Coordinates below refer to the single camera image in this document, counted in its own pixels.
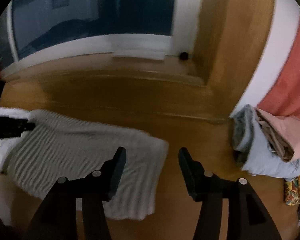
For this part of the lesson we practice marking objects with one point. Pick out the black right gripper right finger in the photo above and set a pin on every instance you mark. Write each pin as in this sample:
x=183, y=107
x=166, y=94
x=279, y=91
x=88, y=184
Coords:
x=248, y=217

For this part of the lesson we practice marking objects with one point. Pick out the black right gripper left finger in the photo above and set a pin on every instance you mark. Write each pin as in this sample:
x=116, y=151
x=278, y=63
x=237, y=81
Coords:
x=56, y=215

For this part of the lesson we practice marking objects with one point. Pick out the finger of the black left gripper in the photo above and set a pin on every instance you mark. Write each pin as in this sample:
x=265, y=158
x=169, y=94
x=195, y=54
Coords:
x=14, y=127

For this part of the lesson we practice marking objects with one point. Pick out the grey white striped garment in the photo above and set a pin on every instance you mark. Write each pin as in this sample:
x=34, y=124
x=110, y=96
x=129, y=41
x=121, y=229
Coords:
x=63, y=146

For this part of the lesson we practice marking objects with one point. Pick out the folded light blue garment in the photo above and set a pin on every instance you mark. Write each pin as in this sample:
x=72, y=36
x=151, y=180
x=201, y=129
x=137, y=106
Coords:
x=254, y=152

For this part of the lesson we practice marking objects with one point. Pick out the white framed window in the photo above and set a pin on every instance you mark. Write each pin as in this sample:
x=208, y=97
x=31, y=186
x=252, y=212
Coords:
x=44, y=30

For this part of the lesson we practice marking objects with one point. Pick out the folded pink beige garment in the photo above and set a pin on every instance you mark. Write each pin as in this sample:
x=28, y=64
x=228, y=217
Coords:
x=283, y=134

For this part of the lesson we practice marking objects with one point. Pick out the red pink curtain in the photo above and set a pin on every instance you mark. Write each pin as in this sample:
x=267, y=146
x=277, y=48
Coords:
x=284, y=97

